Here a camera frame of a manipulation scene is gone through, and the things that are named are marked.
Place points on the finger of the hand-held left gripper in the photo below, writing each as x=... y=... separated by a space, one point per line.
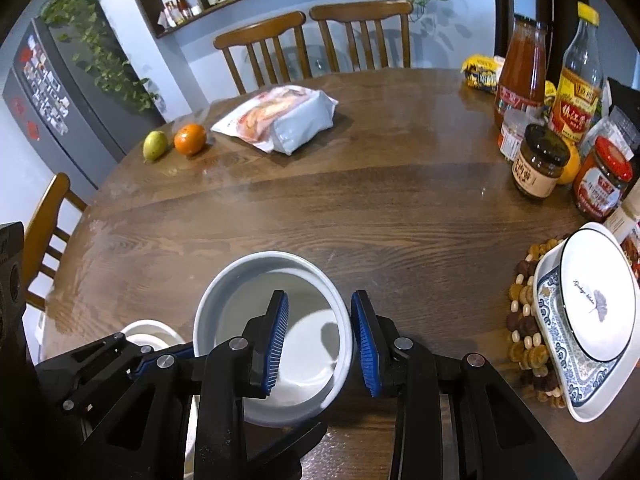
x=140 y=364

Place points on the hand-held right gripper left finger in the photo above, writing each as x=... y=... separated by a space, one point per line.
x=275 y=345

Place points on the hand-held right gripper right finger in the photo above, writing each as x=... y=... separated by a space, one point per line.
x=365 y=345

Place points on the small straight-sided white bowl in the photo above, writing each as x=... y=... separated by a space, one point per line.
x=310 y=350

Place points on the large white bowl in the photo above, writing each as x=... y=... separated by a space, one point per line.
x=147 y=326

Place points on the wooden chair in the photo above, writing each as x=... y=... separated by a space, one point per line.
x=260 y=27
x=50 y=200
x=360 y=10

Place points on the red round fridge sticker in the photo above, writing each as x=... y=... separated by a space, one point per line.
x=33 y=130
x=17 y=105

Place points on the beaded wooden trivet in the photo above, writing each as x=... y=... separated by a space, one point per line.
x=522 y=320

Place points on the grey refrigerator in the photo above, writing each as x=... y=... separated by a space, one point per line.
x=90 y=125

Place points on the green pear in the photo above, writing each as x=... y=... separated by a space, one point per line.
x=155 y=146

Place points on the group of fridge photo magnets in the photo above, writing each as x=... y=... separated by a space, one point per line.
x=45 y=85

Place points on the rectangular patterned white dish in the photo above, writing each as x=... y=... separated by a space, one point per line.
x=575 y=375

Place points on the orange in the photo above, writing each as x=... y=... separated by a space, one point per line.
x=190 y=140

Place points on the plastic food bag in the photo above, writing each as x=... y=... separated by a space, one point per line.
x=285 y=120

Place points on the round white black-rimmed plate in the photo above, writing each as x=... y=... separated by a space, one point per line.
x=595 y=300

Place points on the black-lidded sauce jar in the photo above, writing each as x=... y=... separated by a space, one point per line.
x=540 y=165

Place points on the clear jar with red label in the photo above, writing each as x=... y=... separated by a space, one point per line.
x=512 y=140

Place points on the yellow citrus fruit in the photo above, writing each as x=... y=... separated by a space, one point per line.
x=571 y=167

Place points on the red-lidded sauce jar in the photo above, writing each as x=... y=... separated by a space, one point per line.
x=600 y=185

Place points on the yellow snack packet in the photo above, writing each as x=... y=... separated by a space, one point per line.
x=480 y=75

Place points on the red sauce bottle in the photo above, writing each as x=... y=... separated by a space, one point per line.
x=522 y=70

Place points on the yellow-capped brown bottle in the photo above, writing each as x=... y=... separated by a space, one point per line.
x=575 y=100

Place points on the clear plastic packaging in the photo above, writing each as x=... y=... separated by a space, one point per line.
x=617 y=130

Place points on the black jacket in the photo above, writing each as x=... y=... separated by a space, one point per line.
x=625 y=92

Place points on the dark wooden door frame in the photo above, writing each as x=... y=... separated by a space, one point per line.
x=502 y=10

